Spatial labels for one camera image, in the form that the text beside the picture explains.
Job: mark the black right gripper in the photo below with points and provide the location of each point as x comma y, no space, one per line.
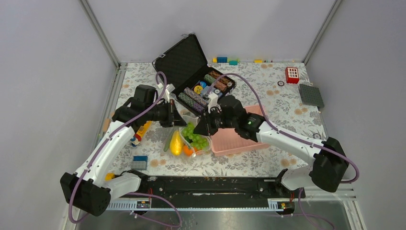
202,128

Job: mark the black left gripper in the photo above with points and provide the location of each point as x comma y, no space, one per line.
176,119

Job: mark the green toy grape bunch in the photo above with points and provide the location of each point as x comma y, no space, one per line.
198,141

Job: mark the clear zip top bag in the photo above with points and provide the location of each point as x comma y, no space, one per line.
194,120

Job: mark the yellow toy mango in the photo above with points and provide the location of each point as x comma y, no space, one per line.
176,143

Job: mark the green toy cucumber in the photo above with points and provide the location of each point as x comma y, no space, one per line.
168,140

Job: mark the pink plastic basket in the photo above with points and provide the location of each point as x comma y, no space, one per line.
227,141

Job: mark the orange toy tangerine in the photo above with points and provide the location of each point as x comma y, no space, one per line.
189,151

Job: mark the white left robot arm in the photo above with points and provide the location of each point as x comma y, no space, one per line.
87,188

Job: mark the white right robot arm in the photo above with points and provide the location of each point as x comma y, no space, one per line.
326,160

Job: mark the green purple poker chip row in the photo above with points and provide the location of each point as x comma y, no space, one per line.
192,103

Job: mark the blue playing card deck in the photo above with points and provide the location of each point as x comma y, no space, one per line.
205,92

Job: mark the yellow big blind button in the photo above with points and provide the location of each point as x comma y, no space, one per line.
198,89

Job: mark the green brown poker chip row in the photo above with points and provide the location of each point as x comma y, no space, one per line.
223,84

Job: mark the black poker chip case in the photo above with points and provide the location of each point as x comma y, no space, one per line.
184,64

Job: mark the blue grey toy block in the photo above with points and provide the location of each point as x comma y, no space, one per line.
139,163

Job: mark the wooden toy block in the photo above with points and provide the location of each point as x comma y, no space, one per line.
105,125

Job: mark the blue yellow block row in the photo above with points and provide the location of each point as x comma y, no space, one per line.
232,62

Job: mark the small yellow toy block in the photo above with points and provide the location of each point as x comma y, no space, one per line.
109,176

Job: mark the red toy block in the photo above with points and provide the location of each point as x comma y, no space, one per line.
292,75

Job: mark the grey building baseplate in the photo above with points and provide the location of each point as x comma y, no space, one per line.
311,95

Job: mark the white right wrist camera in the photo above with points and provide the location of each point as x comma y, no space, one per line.
213,101

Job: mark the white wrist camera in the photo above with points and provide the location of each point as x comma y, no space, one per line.
168,87
213,101

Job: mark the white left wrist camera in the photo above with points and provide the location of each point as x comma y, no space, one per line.
168,87

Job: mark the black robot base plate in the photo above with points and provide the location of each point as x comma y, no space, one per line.
215,192

